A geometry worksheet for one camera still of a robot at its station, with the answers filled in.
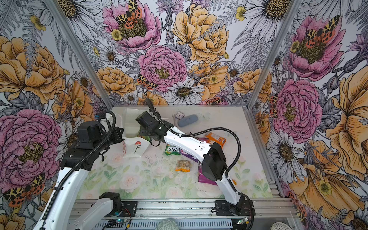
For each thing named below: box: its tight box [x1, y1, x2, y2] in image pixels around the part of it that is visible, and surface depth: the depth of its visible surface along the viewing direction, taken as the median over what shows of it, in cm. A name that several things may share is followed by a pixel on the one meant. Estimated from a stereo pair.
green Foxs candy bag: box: [164, 143, 182, 156], surface depth 96 cm
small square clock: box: [175, 111, 185, 120], surface depth 117 cm
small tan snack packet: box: [175, 159, 192, 173], surface depth 89 cm
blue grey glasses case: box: [178, 114, 199, 127], surface depth 114 cm
